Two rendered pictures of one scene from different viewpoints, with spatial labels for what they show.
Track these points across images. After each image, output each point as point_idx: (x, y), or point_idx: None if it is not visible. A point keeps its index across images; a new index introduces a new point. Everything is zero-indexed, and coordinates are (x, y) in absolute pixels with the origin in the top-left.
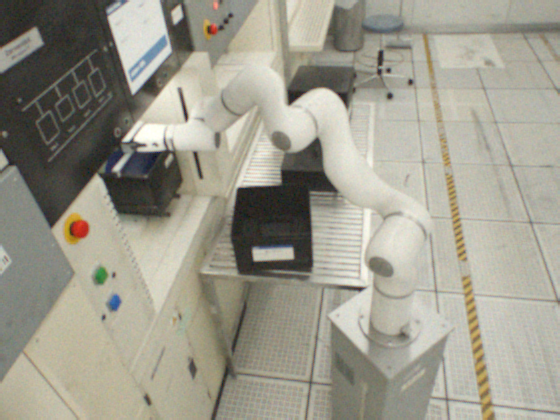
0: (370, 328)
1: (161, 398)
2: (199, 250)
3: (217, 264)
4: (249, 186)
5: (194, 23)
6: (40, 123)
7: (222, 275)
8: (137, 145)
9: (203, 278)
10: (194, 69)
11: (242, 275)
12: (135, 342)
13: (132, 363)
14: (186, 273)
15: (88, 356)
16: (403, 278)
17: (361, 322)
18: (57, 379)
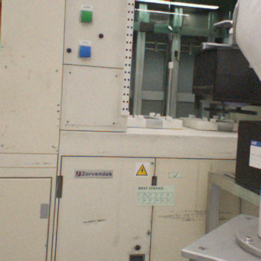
0: (255, 229)
1: (73, 214)
2: (230, 163)
3: (229, 175)
4: None
5: None
6: None
7: (219, 179)
8: (228, 25)
9: (208, 182)
10: None
11: (232, 182)
12: (84, 117)
13: (69, 129)
14: (192, 155)
15: (34, 52)
16: (250, 36)
17: (257, 225)
18: (1, 29)
